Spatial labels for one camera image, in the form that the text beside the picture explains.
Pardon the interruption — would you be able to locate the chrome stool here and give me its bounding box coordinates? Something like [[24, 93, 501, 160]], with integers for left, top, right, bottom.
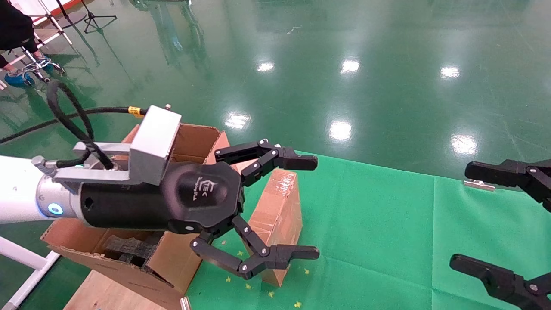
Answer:
[[21, 43, 66, 83]]

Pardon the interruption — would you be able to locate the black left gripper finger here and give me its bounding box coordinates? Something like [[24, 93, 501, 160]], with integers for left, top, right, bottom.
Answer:
[[214, 139, 318, 186], [190, 215, 320, 280]]

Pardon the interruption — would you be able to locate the black camera cable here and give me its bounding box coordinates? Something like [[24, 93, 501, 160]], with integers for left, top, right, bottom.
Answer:
[[0, 80, 148, 171]]

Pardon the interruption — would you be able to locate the black tripod stand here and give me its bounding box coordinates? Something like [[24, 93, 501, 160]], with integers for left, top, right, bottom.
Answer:
[[80, 0, 118, 34]]

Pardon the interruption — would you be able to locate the large open cardboard carton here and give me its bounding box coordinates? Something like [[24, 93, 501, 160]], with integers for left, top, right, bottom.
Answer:
[[40, 123, 231, 310]]

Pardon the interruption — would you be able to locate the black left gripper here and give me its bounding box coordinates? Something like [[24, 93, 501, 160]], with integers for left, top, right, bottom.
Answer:
[[80, 161, 246, 236]]

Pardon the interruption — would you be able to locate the seated person in black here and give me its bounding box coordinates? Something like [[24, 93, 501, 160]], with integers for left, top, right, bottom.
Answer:
[[0, 0, 54, 89]]

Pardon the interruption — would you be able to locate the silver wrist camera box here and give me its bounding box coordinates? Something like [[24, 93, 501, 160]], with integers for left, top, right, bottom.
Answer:
[[54, 105, 182, 186]]

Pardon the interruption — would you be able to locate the black round base stand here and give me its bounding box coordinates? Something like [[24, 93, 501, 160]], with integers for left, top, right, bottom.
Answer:
[[54, 0, 87, 29]]

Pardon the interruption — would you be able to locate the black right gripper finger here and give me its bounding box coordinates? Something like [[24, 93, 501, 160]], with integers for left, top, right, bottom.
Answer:
[[464, 158, 551, 212], [449, 253, 551, 310]]

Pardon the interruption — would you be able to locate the white frame bar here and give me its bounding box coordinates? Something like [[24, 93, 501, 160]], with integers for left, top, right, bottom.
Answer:
[[0, 236, 61, 310]]

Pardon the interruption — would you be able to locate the green table cloth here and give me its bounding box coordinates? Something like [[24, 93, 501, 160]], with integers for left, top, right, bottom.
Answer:
[[185, 149, 551, 310]]

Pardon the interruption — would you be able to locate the white tube frame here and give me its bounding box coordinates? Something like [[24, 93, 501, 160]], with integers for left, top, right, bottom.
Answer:
[[0, 0, 74, 65]]

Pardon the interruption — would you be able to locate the small brown cardboard box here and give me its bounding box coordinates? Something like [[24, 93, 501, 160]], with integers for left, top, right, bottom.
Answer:
[[232, 160, 303, 288]]

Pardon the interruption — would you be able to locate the black foam block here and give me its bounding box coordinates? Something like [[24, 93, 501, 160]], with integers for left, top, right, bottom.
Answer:
[[101, 235, 162, 267]]

